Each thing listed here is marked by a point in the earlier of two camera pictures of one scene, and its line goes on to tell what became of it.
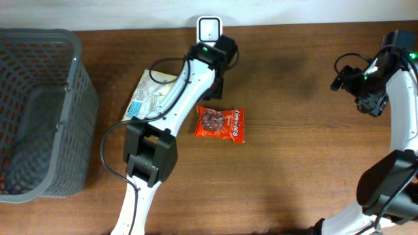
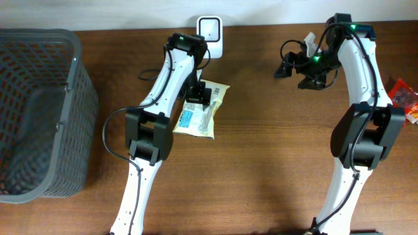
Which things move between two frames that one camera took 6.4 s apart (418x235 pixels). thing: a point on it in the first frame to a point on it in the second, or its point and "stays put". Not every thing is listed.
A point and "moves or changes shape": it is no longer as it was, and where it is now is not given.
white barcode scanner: x=208 y=29 stays put
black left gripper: x=219 y=95 to x=200 y=93
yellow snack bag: x=146 y=95 to x=196 y=119
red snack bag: x=217 y=123 moves or changes shape
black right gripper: x=374 y=106 to x=300 y=57
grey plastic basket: x=49 y=115 stays put
